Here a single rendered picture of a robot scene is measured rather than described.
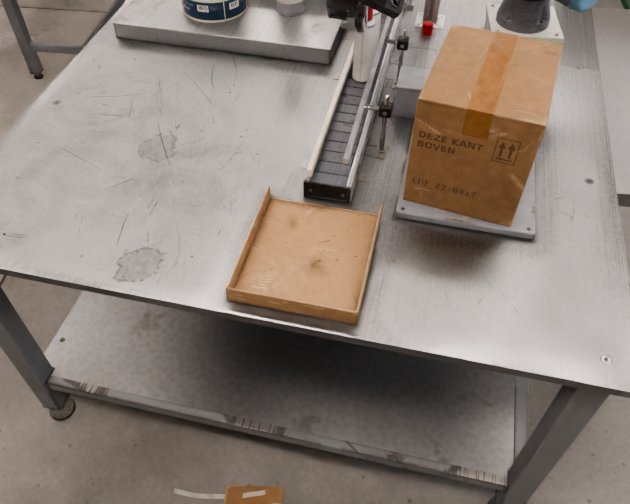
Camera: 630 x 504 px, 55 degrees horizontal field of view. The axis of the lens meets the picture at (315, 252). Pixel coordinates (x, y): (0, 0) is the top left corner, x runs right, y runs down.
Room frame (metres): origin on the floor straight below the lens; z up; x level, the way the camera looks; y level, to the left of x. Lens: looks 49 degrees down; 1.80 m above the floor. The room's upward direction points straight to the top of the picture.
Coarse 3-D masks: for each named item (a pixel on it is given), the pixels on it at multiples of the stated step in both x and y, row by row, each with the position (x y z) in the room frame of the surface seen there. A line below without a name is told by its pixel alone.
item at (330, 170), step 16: (384, 16) 1.74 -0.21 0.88; (384, 48) 1.56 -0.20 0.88; (352, 64) 1.48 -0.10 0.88; (352, 80) 1.40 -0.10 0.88; (352, 96) 1.33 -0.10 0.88; (368, 96) 1.33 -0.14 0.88; (336, 112) 1.26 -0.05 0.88; (352, 112) 1.26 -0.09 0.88; (336, 128) 1.20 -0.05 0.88; (336, 144) 1.14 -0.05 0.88; (320, 160) 1.08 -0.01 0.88; (336, 160) 1.08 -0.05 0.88; (352, 160) 1.08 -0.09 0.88; (320, 176) 1.02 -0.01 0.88; (336, 176) 1.02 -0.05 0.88
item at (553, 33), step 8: (488, 8) 1.75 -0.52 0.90; (496, 8) 1.75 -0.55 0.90; (552, 8) 1.75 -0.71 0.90; (488, 16) 1.70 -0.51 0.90; (552, 16) 1.70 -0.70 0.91; (488, 24) 1.68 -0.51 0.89; (496, 24) 1.65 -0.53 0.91; (552, 24) 1.65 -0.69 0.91; (504, 32) 1.60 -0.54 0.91; (512, 32) 1.60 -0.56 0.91; (544, 32) 1.60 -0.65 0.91; (552, 32) 1.60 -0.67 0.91; (560, 32) 1.60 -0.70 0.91; (544, 40) 1.57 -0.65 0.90; (552, 40) 1.57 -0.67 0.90; (560, 40) 1.56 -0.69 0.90
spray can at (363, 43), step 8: (368, 8) 1.40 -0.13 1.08; (368, 16) 1.40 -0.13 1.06; (368, 24) 1.39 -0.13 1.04; (368, 32) 1.39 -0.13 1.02; (360, 40) 1.39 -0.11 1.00; (368, 40) 1.39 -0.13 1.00; (360, 48) 1.39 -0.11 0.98; (368, 48) 1.39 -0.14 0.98; (360, 56) 1.39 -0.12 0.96; (368, 56) 1.39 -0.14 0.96; (360, 64) 1.39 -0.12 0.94; (368, 64) 1.39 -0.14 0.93; (360, 72) 1.39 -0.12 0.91; (368, 72) 1.39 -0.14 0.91; (360, 80) 1.39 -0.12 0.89
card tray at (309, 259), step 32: (256, 224) 0.90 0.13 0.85; (288, 224) 0.92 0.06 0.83; (320, 224) 0.92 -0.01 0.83; (352, 224) 0.92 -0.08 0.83; (256, 256) 0.82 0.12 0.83; (288, 256) 0.82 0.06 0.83; (320, 256) 0.82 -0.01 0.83; (352, 256) 0.82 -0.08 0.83; (256, 288) 0.74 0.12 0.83; (288, 288) 0.74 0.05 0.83; (320, 288) 0.74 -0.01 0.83; (352, 288) 0.74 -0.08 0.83; (352, 320) 0.66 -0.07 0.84
